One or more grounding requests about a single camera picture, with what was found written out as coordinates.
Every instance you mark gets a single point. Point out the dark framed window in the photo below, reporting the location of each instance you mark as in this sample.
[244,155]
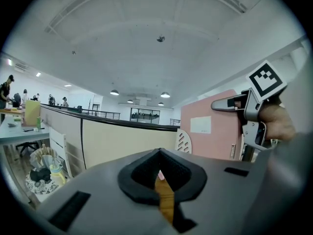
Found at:
[145,116]

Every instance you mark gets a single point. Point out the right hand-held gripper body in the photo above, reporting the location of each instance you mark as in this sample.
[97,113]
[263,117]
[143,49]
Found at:
[265,79]

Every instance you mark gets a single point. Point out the grey desk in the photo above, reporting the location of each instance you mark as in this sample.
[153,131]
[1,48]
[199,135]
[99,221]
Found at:
[14,133]

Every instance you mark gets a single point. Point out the pink folder with white label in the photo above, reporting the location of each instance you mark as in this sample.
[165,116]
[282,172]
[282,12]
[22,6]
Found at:
[220,141]

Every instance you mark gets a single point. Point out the beige tote bag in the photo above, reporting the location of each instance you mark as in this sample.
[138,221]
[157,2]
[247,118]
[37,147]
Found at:
[44,155]

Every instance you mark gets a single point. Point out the person's right hand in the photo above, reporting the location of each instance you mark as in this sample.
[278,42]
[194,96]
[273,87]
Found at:
[277,121]

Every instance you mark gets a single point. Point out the white slatted chair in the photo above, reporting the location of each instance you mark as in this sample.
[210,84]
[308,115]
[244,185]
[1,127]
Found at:
[58,143]

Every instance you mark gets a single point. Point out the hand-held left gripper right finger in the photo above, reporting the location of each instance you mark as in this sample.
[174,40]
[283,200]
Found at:
[220,199]

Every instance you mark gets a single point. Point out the beige slotted file holder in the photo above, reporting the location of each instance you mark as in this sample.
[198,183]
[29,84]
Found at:
[184,141]

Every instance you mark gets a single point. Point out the black metal railing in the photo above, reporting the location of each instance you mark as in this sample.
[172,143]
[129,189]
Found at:
[105,114]

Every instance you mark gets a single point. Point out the wooden table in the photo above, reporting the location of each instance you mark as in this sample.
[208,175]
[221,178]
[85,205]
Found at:
[11,112]

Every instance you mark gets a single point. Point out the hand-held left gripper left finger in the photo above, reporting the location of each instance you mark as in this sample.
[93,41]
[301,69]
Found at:
[102,204]

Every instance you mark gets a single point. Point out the green bottle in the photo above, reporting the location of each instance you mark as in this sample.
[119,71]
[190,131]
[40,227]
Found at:
[38,123]

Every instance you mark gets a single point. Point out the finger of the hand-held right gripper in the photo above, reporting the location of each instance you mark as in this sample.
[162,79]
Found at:
[221,105]

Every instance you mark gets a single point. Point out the black bag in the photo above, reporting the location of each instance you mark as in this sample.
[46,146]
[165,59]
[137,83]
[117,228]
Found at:
[40,174]

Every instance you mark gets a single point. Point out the yellow-green board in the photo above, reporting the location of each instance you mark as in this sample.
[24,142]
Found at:
[32,112]

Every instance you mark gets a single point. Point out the person's right forearm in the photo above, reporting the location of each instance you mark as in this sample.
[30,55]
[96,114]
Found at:
[288,180]

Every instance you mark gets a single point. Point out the black office chair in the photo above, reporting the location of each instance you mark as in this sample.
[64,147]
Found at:
[27,148]

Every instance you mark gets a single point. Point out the beige office partition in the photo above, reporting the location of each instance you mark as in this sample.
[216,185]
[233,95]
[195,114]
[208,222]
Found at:
[110,141]

